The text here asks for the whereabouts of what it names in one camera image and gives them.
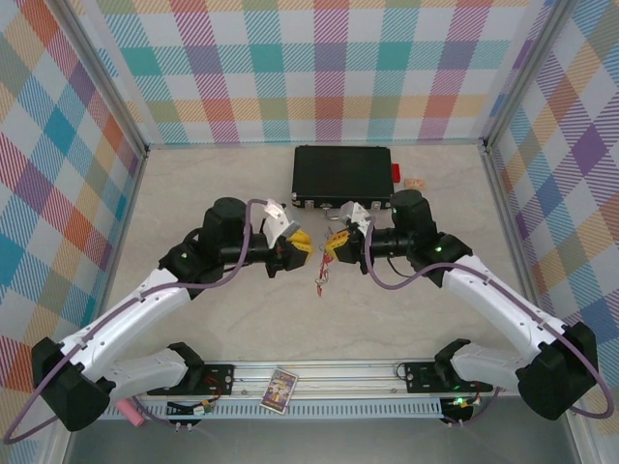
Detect colourful card box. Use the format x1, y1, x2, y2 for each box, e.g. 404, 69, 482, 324
260, 367, 300, 413

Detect power connector wiring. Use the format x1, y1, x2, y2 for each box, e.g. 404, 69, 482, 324
440, 393, 483, 429
166, 398, 217, 431

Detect pink toy microphone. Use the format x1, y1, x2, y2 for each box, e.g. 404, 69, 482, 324
115, 398, 146, 429

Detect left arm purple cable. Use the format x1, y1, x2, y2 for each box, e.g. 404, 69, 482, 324
2, 198, 270, 444

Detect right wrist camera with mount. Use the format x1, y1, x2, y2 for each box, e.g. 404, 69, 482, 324
338, 200, 376, 233

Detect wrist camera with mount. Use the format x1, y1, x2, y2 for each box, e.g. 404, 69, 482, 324
338, 200, 376, 233
263, 198, 304, 246

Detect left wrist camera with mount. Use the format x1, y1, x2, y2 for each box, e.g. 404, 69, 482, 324
263, 198, 304, 246

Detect black case with metal handle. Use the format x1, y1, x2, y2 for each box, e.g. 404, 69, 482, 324
290, 144, 396, 221

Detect aluminium table side rail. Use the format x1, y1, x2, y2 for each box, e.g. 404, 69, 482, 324
483, 144, 555, 359
86, 147, 150, 362

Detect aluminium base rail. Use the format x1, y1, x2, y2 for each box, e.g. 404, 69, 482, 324
108, 357, 533, 402

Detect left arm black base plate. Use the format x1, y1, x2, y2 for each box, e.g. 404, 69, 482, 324
192, 362, 236, 396

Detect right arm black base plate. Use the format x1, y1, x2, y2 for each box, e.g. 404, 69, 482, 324
403, 361, 494, 393

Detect slotted grey cable duct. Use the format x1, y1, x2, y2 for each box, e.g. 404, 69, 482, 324
99, 398, 444, 421

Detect aluminium frame post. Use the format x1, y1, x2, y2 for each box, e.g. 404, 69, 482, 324
483, 0, 579, 146
47, 0, 149, 156

